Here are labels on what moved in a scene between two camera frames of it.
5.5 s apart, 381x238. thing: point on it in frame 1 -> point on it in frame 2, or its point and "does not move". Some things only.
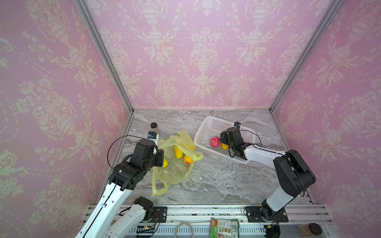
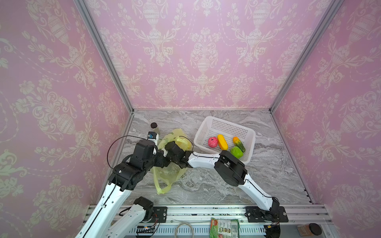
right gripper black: (224, 139) -> (174, 151)
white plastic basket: (211, 127) does not move
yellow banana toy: (224, 146) does not move
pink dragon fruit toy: (215, 141) does not move
